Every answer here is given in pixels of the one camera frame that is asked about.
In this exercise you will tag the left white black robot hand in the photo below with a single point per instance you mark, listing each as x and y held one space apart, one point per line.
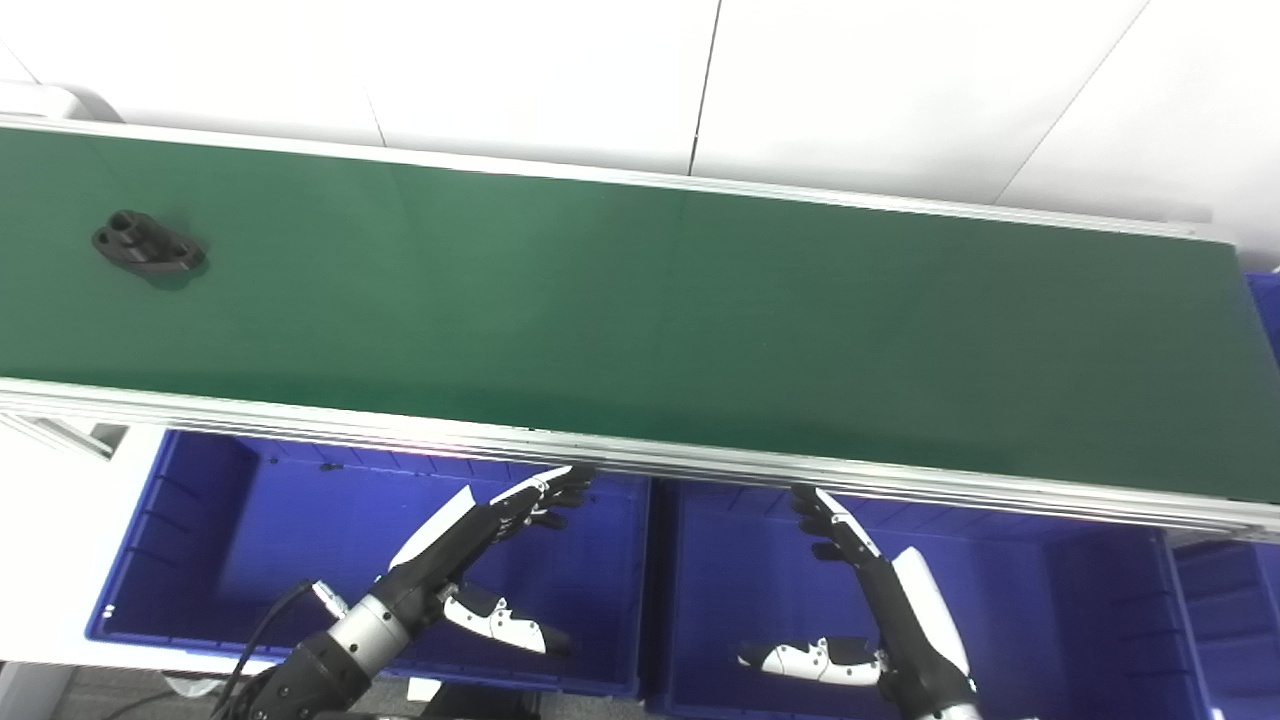
440 565

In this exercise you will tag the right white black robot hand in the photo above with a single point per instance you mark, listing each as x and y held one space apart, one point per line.
925 630

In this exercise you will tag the black metal bracket part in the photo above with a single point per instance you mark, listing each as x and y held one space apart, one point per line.
140 245

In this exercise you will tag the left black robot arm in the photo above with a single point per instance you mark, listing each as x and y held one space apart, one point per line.
320 670

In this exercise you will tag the large blue plastic bin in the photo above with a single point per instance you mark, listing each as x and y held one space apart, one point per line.
1050 620
1240 620
280 540

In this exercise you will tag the green conveyor belt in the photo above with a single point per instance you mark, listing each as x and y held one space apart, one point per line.
600 455
640 320

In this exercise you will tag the grey conveyor end cover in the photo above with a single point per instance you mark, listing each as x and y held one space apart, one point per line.
60 103

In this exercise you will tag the blue plastic crate edge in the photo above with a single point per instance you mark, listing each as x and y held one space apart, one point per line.
1268 320

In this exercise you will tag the aluminium conveyor support bracket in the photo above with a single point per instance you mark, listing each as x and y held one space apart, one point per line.
70 435

